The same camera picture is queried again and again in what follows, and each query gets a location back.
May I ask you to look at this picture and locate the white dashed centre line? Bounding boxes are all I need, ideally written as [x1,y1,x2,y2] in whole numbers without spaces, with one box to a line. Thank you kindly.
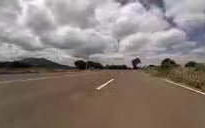
[95,70,125,91]

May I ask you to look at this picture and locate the row of dark trees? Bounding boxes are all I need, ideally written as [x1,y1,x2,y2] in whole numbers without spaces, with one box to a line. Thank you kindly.
[73,59,131,71]

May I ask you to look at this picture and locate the tall dark tree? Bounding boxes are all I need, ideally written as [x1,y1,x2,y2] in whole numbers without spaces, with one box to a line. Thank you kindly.
[131,57,142,70]

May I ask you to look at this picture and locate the reddish brown asphalt road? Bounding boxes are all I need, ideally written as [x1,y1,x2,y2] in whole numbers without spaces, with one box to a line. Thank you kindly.
[0,68,205,128]

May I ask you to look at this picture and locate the dark distant hills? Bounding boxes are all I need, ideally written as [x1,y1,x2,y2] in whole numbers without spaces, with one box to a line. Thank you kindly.
[0,57,74,70]

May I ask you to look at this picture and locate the dark bush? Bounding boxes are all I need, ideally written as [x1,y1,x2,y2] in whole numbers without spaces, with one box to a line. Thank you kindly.
[184,60,198,69]
[160,57,178,70]

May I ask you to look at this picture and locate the white left edge line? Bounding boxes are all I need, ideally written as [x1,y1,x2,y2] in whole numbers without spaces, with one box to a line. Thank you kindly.
[0,72,88,85]

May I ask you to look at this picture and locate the white edge line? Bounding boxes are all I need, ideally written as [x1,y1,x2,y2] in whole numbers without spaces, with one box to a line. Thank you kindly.
[0,72,88,85]
[162,78,205,100]

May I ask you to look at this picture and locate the dry grass verge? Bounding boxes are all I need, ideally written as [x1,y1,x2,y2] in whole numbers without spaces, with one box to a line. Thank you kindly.
[142,65,205,96]
[0,67,78,75]

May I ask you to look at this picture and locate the white right edge line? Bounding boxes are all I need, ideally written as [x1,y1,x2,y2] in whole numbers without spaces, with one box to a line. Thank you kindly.
[162,78,205,100]

